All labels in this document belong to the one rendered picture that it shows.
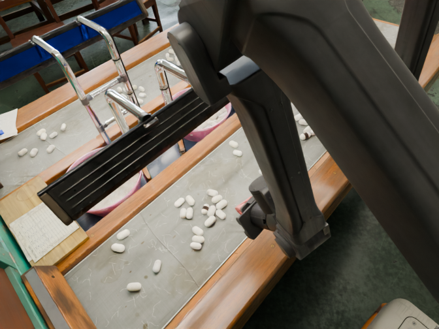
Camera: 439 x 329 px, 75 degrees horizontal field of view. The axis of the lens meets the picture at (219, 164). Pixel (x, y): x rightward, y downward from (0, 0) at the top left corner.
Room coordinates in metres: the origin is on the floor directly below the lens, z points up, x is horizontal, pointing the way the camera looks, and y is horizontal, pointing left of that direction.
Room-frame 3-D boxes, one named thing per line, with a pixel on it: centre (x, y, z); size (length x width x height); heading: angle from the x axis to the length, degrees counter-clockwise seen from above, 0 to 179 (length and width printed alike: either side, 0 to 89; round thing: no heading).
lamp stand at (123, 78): (0.86, 0.39, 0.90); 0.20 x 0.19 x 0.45; 130
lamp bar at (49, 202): (0.49, 0.08, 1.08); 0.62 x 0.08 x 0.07; 130
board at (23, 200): (0.46, 0.56, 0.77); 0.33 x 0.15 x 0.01; 40
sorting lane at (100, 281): (0.73, -0.29, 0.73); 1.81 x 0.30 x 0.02; 130
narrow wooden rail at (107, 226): (0.87, -0.18, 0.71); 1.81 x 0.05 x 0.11; 130
